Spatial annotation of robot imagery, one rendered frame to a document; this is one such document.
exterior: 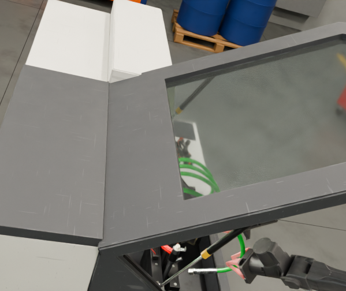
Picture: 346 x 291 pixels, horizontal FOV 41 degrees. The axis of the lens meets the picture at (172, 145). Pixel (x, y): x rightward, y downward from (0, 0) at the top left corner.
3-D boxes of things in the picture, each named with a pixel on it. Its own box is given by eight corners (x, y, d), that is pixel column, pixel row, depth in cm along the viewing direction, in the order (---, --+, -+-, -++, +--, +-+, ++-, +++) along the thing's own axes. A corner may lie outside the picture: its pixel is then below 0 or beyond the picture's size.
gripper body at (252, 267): (236, 266, 135) (257, 269, 130) (254, 244, 141) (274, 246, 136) (244, 283, 137) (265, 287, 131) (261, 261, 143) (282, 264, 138)
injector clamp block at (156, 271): (168, 312, 171) (180, 287, 162) (141, 310, 168) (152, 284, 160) (162, 242, 198) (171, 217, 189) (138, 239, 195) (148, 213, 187)
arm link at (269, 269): (287, 284, 129) (296, 267, 132) (276, 268, 126) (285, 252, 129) (267, 280, 134) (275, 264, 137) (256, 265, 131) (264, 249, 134)
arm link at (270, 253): (301, 290, 123) (313, 264, 128) (283, 262, 119) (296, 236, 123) (265, 283, 132) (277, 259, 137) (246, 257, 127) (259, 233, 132)
